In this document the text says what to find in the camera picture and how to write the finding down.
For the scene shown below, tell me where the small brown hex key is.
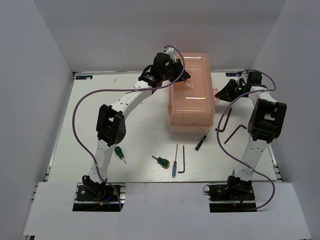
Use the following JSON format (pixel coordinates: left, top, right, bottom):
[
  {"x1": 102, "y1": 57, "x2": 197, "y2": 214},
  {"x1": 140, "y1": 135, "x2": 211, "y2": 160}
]
[{"x1": 178, "y1": 145, "x2": 186, "y2": 174}]

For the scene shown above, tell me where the pink plastic toolbox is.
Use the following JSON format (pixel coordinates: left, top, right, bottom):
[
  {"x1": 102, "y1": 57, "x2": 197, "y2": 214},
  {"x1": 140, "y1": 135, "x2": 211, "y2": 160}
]
[{"x1": 167, "y1": 52, "x2": 219, "y2": 135}]

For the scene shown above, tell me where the black green precision screwdriver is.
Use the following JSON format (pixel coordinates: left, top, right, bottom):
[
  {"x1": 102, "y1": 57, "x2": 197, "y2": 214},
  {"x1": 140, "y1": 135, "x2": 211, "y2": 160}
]
[{"x1": 195, "y1": 131, "x2": 210, "y2": 151}]

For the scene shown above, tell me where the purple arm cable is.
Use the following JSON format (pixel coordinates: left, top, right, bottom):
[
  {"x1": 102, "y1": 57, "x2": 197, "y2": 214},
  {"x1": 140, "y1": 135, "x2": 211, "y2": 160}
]
[
  {"x1": 72, "y1": 44, "x2": 191, "y2": 212},
  {"x1": 216, "y1": 69, "x2": 277, "y2": 210}
]

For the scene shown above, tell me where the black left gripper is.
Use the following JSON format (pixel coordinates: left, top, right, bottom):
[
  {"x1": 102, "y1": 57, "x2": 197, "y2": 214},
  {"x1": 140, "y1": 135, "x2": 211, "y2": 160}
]
[{"x1": 161, "y1": 58, "x2": 192, "y2": 83}]

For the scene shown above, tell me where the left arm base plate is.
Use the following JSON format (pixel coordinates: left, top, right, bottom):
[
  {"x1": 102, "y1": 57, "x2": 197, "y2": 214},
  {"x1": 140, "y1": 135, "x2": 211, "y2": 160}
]
[{"x1": 72, "y1": 183, "x2": 126, "y2": 213}]

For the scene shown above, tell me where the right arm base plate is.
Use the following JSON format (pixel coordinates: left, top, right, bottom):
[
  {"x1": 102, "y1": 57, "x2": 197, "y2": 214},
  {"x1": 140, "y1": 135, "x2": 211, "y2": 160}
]
[{"x1": 203, "y1": 182, "x2": 257, "y2": 213}]

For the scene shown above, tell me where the large brown hex key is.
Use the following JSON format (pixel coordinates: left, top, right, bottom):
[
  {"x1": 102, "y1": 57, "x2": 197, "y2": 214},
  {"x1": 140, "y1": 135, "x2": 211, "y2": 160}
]
[{"x1": 215, "y1": 108, "x2": 232, "y2": 133}]

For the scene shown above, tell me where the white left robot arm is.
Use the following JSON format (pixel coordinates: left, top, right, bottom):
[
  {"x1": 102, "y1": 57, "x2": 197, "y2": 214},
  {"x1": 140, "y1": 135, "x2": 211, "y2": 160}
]
[{"x1": 82, "y1": 46, "x2": 191, "y2": 200}]

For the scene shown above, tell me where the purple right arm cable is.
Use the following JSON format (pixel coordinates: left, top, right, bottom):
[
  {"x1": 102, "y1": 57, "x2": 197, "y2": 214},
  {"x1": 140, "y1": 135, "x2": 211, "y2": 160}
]
[{"x1": 216, "y1": 69, "x2": 277, "y2": 210}]

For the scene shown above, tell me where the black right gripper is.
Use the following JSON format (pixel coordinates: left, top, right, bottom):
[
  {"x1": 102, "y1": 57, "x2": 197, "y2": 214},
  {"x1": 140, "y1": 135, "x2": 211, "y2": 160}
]
[{"x1": 215, "y1": 78, "x2": 247, "y2": 102}]

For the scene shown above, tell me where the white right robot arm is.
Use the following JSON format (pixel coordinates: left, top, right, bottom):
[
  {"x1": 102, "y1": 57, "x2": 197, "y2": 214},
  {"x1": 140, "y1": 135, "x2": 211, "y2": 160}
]
[{"x1": 215, "y1": 70, "x2": 287, "y2": 200}]

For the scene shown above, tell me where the white front cover board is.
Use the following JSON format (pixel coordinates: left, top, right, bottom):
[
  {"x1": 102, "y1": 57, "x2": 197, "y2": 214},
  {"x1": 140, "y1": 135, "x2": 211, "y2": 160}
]
[{"x1": 24, "y1": 182, "x2": 311, "y2": 240}]

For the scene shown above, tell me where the green orange stubby screwdriver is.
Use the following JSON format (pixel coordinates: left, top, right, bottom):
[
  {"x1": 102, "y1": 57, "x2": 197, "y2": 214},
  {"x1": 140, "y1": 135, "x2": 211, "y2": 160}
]
[{"x1": 151, "y1": 155, "x2": 170, "y2": 169}]

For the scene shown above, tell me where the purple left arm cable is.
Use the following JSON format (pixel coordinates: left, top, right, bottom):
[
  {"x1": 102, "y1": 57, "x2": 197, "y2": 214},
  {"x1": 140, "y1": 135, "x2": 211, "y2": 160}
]
[{"x1": 72, "y1": 44, "x2": 191, "y2": 212}]

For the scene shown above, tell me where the blue red handled screwdriver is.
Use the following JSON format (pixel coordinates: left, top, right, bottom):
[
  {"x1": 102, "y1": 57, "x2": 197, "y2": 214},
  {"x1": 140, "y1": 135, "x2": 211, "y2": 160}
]
[{"x1": 171, "y1": 144, "x2": 179, "y2": 178}]

